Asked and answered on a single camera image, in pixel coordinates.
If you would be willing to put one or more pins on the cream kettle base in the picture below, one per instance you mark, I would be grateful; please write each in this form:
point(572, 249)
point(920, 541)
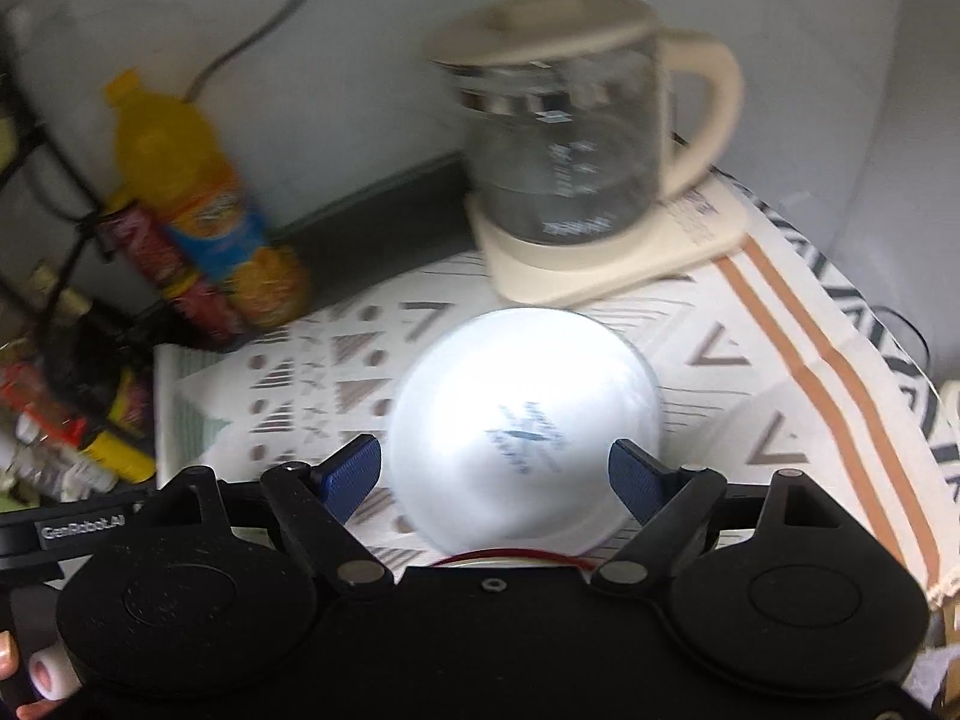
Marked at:
point(708, 221)

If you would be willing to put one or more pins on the patterned table cloth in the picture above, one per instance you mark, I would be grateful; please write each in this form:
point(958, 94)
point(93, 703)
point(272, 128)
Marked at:
point(767, 357)

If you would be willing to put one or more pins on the person's hand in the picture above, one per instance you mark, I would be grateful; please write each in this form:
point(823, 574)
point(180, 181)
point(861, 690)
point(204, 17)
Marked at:
point(18, 699)

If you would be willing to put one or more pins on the glass kettle with cream handle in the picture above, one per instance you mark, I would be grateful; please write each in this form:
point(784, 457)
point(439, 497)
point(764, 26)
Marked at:
point(581, 114)

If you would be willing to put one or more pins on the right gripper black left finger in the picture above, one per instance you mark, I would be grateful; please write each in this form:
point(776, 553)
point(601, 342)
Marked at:
point(312, 505)

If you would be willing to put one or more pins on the white plate bakery print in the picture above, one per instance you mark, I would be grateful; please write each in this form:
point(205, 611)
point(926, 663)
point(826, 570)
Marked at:
point(500, 432)

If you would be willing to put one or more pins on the orange juice bottle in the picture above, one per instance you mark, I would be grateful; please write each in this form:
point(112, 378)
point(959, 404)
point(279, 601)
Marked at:
point(169, 155)

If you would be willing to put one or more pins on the red cola can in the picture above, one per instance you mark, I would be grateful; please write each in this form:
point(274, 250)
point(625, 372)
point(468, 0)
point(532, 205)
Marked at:
point(139, 235)

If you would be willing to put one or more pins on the black metal shelf rack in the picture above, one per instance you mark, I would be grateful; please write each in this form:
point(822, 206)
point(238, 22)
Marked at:
point(95, 354)

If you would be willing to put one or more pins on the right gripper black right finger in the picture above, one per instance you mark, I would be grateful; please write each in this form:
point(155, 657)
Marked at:
point(672, 507)

